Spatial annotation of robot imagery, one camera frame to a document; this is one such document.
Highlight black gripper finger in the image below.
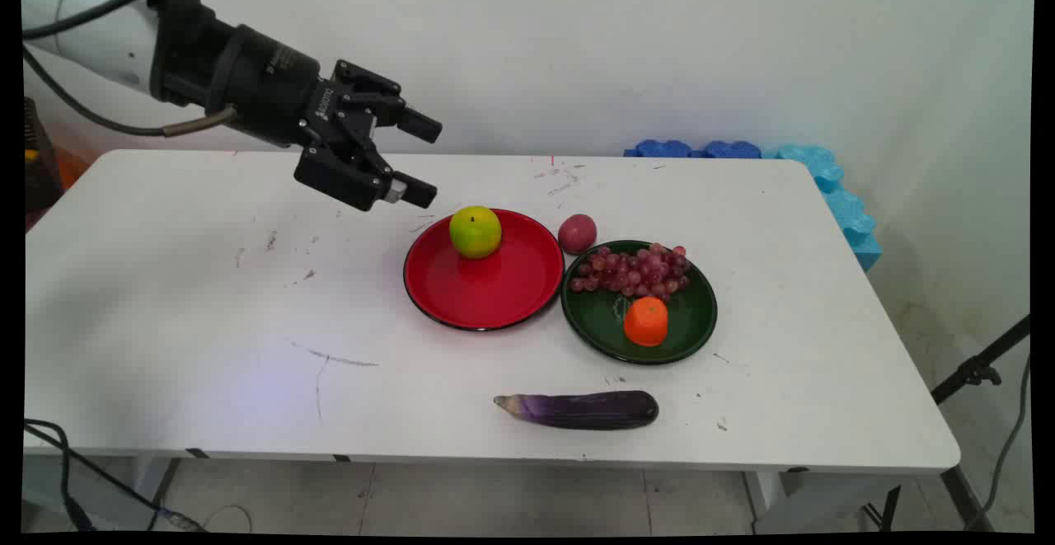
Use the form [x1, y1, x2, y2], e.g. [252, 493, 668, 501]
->
[293, 136, 438, 214]
[332, 59, 444, 145]

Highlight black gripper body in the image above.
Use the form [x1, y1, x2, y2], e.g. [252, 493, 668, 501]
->
[208, 24, 347, 150]

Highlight orange mandarin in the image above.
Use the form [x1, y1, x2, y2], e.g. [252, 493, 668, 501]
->
[623, 296, 669, 348]

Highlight green apple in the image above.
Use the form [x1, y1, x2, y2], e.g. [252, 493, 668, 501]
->
[449, 205, 503, 260]

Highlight red round plate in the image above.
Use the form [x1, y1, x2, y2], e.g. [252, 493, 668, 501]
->
[403, 208, 566, 332]

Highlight small red fruit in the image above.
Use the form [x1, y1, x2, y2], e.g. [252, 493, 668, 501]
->
[558, 214, 598, 256]

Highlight red grape bunch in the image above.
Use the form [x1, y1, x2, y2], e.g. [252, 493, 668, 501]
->
[569, 242, 692, 303]

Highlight purple eggplant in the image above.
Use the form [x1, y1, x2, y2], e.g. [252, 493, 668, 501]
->
[493, 390, 660, 432]

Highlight green round plate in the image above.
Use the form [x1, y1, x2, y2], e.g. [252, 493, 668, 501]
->
[560, 240, 719, 365]

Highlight light blue foam mat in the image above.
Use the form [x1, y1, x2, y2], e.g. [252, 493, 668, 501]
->
[762, 143, 884, 273]

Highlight black tripod stand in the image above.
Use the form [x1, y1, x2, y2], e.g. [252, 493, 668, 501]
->
[931, 314, 1032, 406]

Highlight black cable with metal end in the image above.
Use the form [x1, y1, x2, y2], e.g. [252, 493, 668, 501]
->
[22, 45, 240, 139]

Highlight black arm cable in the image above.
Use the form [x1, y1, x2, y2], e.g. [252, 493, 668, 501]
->
[22, 0, 181, 41]

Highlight black floor cables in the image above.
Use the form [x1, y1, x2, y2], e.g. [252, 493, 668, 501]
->
[22, 418, 209, 533]

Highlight black table leg frame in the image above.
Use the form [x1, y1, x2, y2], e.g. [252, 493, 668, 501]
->
[861, 466, 996, 531]

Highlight grey hanging cable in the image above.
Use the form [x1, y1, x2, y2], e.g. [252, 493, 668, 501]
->
[963, 354, 1032, 531]

